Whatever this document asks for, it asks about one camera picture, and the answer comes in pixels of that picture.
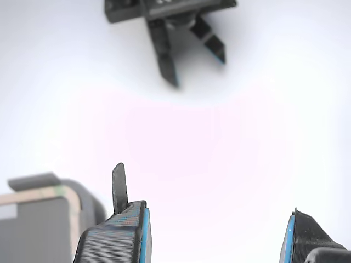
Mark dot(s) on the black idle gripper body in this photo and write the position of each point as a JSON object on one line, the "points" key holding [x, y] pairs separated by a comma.
{"points": [[170, 11]]}

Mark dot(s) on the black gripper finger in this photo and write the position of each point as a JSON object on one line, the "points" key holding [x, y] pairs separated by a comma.
{"points": [[304, 235], [115, 241]]}

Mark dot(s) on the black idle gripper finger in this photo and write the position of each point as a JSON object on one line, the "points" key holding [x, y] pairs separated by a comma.
{"points": [[211, 41], [166, 54]]}

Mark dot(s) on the tan rectangular frame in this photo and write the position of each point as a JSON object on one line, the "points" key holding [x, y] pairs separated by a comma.
{"points": [[74, 219]]}

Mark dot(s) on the grey 3D-printed frame holder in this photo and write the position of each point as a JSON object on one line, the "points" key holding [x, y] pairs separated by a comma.
{"points": [[35, 233]]}

